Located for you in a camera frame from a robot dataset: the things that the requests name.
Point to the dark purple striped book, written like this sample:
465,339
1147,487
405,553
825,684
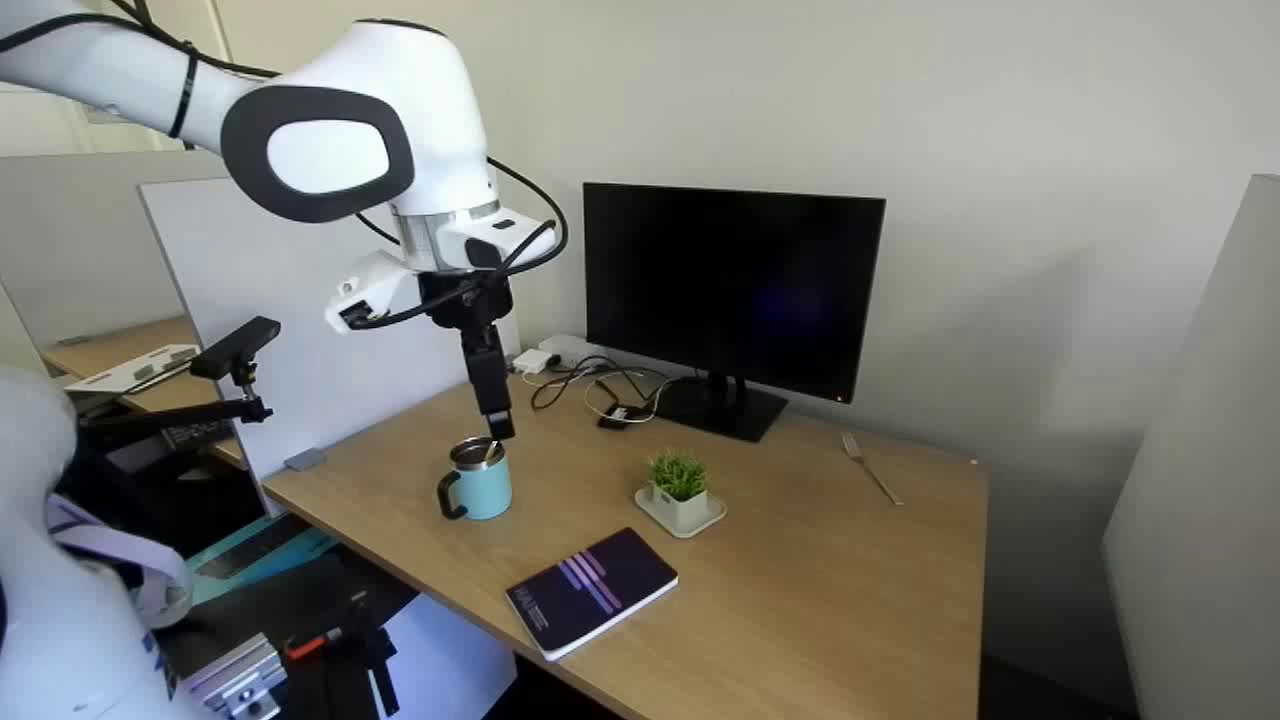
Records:
594,590

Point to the metal spoon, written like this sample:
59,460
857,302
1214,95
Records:
868,469

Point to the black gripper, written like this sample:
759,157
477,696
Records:
465,302

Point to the grey partition panel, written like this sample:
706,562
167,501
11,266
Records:
1203,505

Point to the white board panel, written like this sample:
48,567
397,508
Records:
266,305

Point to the silver aluminium bracket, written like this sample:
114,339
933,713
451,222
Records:
238,677

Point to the black computer monitor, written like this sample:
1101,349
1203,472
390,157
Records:
733,285

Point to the white keyboard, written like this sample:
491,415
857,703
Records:
132,370

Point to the black camera on stand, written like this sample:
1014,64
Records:
238,345

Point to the small green plant white pot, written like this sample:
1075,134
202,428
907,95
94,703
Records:
680,496

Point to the white power adapter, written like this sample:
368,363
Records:
533,363

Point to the black clamp orange trigger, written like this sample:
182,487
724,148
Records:
352,652

